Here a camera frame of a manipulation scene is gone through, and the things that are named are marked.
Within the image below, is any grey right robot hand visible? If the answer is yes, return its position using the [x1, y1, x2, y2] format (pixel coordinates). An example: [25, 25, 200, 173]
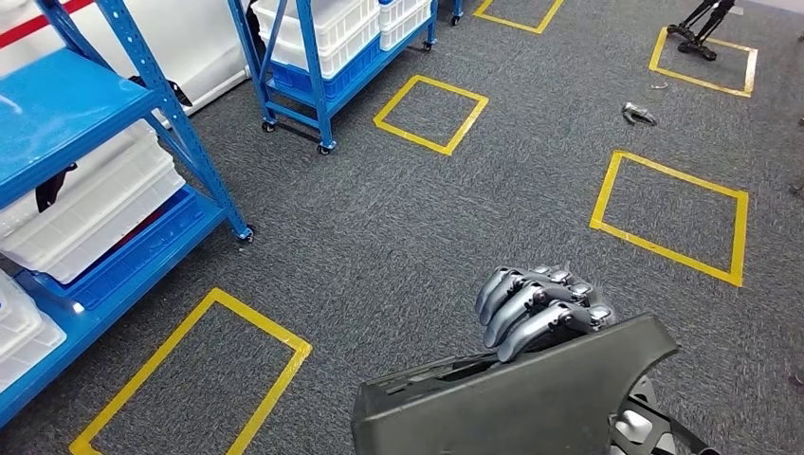
[474, 264, 620, 364]

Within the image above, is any black plastic frame part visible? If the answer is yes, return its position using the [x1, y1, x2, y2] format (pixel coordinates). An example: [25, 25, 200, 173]
[350, 312, 681, 455]

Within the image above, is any blue metal shelf rack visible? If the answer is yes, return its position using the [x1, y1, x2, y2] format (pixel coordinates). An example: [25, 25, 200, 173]
[0, 0, 257, 429]
[226, 0, 466, 156]

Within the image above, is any yellow floor tape square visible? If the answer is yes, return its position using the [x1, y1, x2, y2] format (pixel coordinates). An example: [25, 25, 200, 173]
[649, 26, 759, 100]
[589, 149, 750, 289]
[68, 287, 314, 455]
[472, 0, 565, 36]

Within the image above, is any small silver metal object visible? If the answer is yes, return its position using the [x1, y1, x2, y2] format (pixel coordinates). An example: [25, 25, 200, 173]
[621, 101, 659, 127]

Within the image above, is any blue plastic crate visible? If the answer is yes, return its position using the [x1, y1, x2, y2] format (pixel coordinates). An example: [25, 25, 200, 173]
[13, 185, 216, 314]
[269, 34, 386, 103]

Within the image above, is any black tripod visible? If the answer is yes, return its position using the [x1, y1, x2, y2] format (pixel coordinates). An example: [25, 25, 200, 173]
[666, 0, 738, 63]

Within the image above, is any black ribbed block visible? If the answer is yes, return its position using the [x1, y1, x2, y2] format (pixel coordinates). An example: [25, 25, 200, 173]
[128, 75, 194, 109]

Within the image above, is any white car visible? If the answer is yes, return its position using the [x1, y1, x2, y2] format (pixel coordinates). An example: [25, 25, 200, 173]
[0, 0, 252, 120]

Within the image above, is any red barrier belt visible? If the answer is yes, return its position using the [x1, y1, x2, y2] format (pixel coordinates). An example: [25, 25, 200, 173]
[0, 0, 96, 51]

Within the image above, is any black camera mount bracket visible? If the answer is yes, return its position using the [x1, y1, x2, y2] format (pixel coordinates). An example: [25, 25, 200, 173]
[618, 375, 723, 455]

